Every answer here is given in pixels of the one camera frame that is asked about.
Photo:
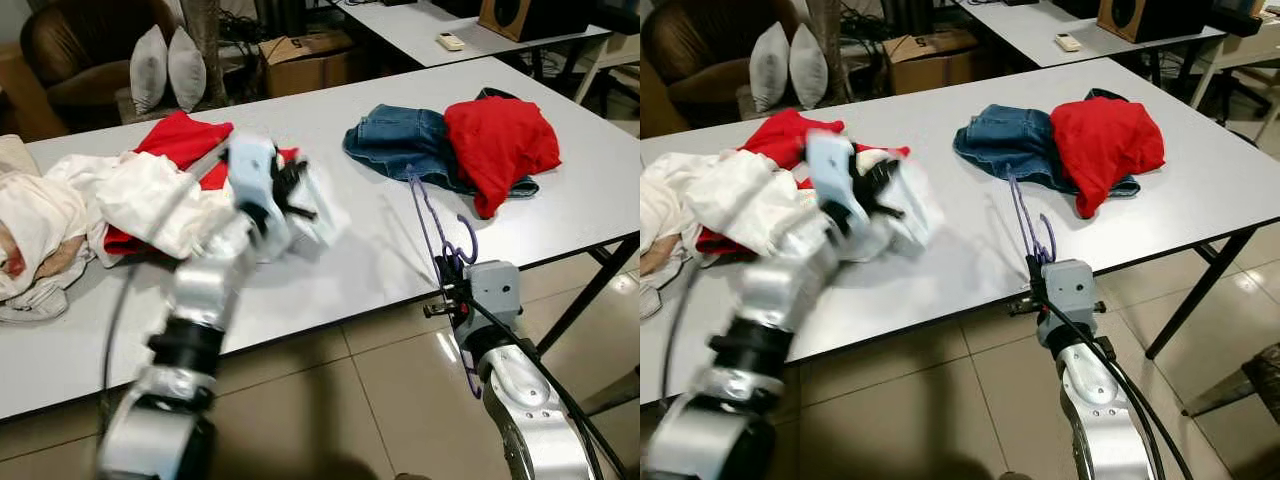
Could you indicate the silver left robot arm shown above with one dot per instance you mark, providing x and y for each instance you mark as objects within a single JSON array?
[
  {"x": 770, "y": 290},
  {"x": 190, "y": 300}
]

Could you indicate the red garment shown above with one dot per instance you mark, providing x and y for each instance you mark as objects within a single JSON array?
[
  {"x": 500, "y": 140},
  {"x": 790, "y": 135},
  {"x": 1105, "y": 140},
  {"x": 185, "y": 140}
]

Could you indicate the grey brown post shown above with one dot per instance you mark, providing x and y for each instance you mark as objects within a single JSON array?
[
  {"x": 205, "y": 40},
  {"x": 828, "y": 40}
]

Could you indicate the grey pillow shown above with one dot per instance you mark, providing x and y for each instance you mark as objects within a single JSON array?
[
  {"x": 187, "y": 68},
  {"x": 808, "y": 65},
  {"x": 148, "y": 70},
  {"x": 770, "y": 68}
]

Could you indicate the purple plastic hanger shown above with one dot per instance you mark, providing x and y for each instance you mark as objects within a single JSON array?
[
  {"x": 427, "y": 215},
  {"x": 1024, "y": 215}
]

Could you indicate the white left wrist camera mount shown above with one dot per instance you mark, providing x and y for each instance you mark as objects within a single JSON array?
[
  {"x": 830, "y": 170},
  {"x": 250, "y": 170}
]

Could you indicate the dark stool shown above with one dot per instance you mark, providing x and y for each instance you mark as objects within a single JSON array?
[
  {"x": 1262, "y": 380},
  {"x": 615, "y": 390}
]

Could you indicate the white remote control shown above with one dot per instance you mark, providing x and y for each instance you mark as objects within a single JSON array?
[
  {"x": 451, "y": 41},
  {"x": 1069, "y": 42}
]

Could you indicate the white garment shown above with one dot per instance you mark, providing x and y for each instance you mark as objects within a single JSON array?
[
  {"x": 150, "y": 200},
  {"x": 740, "y": 200}
]

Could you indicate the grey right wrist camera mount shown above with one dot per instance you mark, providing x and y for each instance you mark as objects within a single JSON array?
[
  {"x": 1070, "y": 295},
  {"x": 495, "y": 290}
]

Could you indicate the brown armchair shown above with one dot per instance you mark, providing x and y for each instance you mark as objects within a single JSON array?
[
  {"x": 700, "y": 50},
  {"x": 70, "y": 50}
]

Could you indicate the blue jeans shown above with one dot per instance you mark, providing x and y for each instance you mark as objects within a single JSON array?
[
  {"x": 1005, "y": 135},
  {"x": 400, "y": 135}
]

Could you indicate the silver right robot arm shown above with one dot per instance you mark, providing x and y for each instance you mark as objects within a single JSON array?
[
  {"x": 520, "y": 400},
  {"x": 1100, "y": 400}
]

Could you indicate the cream garment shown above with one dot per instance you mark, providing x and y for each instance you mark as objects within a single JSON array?
[
  {"x": 30, "y": 210},
  {"x": 660, "y": 210}
]

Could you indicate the brown cardboard box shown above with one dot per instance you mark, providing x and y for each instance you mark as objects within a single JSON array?
[
  {"x": 930, "y": 65},
  {"x": 310, "y": 70}
]

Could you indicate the white desk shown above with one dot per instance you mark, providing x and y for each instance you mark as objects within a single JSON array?
[
  {"x": 1030, "y": 22},
  {"x": 420, "y": 25}
]

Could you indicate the wooden speaker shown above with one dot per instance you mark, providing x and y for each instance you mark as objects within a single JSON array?
[
  {"x": 520, "y": 18},
  {"x": 1140, "y": 18}
]

